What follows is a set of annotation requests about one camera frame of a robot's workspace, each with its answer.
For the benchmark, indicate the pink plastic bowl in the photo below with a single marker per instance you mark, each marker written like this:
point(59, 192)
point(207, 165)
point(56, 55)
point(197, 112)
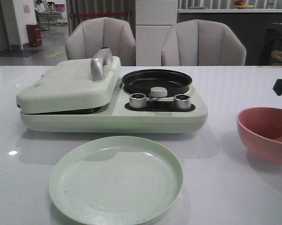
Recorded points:
point(260, 130)

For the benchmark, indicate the breakfast maker lid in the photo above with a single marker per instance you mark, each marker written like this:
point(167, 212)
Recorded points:
point(68, 87)

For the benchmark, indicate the mint green breakfast maker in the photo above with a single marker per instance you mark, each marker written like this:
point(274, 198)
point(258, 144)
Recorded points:
point(159, 116)

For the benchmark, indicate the dark grey counter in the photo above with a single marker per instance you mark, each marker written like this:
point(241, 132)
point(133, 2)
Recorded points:
point(260, 30)

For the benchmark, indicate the fruit bowl on counter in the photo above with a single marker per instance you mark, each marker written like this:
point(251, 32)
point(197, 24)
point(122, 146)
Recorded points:
point(240, 4)

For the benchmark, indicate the right grey upholstered chair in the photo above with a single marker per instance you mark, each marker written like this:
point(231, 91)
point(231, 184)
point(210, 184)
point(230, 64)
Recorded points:
point(202, 43)

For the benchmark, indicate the grey upholstered chair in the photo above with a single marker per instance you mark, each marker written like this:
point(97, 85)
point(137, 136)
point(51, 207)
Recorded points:
point(93, 34)
point(202, 43)

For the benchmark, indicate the right silver control knob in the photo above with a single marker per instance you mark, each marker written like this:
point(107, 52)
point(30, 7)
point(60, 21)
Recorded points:
point(182, 102)

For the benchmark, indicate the silver control knob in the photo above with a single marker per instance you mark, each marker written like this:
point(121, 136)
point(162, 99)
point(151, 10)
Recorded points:
point(138, 101)
point(182, 102)

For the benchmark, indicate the black round frying pan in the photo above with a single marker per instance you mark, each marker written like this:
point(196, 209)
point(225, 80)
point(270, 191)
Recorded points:
point(141, 81)

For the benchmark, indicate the white cabinet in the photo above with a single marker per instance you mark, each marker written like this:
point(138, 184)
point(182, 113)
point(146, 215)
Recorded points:
point(153, 20)

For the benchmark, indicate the left silver control knob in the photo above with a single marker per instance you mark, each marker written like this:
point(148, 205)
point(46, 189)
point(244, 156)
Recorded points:
point(138, 101)

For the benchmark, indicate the mint green plate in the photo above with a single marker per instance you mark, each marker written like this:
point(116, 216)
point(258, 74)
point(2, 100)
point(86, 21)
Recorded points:
point(117, 180)

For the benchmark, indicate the left grey upholstered chair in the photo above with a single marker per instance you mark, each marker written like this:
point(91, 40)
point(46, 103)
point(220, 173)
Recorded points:
point(93, 34)

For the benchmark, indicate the red bin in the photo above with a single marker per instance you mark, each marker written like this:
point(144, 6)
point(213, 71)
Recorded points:
point(34, 35)

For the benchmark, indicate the mint pan handle knob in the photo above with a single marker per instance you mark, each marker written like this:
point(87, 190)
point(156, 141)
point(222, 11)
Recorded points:
point(158, 92)

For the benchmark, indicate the silver lid handle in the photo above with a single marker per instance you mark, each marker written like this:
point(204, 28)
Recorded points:
point(101, 58)

